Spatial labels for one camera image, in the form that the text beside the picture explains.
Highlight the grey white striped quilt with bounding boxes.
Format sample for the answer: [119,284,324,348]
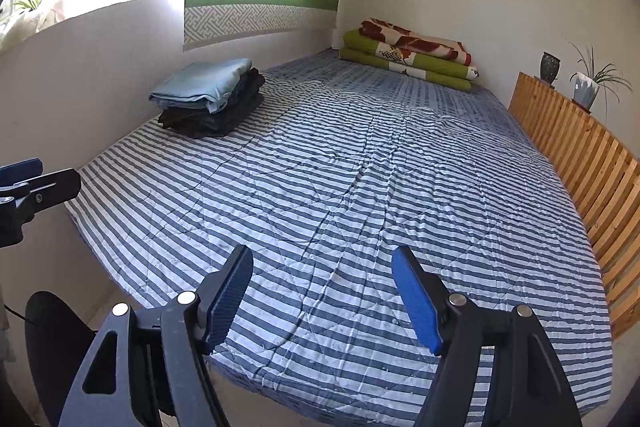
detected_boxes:
[65,48,615,427]

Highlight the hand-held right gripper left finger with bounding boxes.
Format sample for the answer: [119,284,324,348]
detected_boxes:
[57,244,255,427]

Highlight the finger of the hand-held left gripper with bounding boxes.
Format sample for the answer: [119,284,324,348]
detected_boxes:
[0,158,44,186]
[0,168,82,214]

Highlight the wooden slatted bed rail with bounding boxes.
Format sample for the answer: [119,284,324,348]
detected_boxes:
[507,71,640,342]

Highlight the green floral folded blanket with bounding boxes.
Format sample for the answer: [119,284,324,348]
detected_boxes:
[339,18,478,94]

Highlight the light blue denim pants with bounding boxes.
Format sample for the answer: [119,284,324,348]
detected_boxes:
[148,58,253,114]

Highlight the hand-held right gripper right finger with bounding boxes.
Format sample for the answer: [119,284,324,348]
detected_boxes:
[391,246,583,427]

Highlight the dark ceramic vase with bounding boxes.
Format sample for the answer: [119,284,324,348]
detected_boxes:
[539,52,562,86]

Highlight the windowsill plant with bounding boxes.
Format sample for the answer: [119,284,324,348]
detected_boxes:
[0,0,66,52]

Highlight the stack of black folded pants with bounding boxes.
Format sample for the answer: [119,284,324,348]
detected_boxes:
[157,68,267,138]

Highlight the potted plant in white pot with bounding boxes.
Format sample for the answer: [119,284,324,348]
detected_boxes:
[567,44,633,114]

